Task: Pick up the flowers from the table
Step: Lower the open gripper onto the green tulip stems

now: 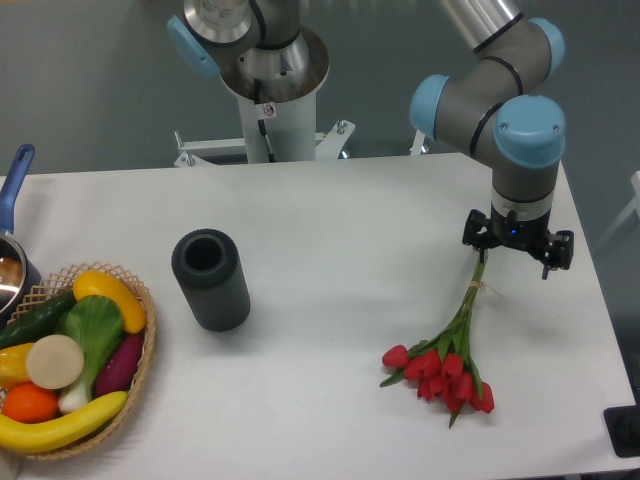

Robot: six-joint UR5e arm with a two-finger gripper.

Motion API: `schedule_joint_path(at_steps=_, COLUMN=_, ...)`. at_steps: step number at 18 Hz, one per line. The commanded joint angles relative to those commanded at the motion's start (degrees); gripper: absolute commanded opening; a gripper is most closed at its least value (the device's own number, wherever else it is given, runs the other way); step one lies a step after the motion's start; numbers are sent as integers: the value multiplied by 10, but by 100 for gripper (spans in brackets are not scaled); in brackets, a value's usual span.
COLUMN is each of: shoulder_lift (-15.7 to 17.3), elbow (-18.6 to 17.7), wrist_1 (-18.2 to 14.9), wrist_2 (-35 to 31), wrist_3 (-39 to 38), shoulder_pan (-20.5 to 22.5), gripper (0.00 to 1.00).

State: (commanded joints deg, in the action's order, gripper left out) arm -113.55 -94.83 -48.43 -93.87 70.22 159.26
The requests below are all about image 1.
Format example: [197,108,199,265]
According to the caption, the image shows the dark grey ribbed vase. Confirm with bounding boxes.
[171,229,251,332]

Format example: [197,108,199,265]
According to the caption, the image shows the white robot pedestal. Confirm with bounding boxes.
[174,88,356,167]

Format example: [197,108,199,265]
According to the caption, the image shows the purple sweet potato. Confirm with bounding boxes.
[94,335,144,397]

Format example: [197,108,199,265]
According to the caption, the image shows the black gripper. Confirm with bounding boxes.
[462,208,574,280]

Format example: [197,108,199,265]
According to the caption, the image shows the blue handled saucepan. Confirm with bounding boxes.
[1,144,41,328]

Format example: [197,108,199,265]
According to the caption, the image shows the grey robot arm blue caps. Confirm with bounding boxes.
[167,1,574,272]

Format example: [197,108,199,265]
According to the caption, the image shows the orange fruit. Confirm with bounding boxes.
[2,383,58,424]

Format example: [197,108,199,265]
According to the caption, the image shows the beige round disc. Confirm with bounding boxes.
[26,334,84,390]

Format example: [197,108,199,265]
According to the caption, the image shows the woven wicker basket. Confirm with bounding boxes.
[1,262,156,459]

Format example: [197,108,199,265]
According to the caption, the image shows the white chair frame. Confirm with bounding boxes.
[594,171,640,252]

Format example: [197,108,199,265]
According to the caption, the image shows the yellow pepper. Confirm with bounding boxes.
[0,342,34,391]

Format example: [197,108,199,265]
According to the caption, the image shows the black device at edge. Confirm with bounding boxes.
[603,405,639,458]

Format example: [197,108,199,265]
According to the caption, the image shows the green bok choy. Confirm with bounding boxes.
[55,296,123,415]

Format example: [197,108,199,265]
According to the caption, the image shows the green cucumber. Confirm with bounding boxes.
[1,291,76,349]

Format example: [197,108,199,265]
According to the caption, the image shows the red tulip bouquet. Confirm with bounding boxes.
[379,257,495,425]

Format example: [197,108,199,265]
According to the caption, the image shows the yellow banana squash lower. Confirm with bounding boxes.
[1,391,128,454]

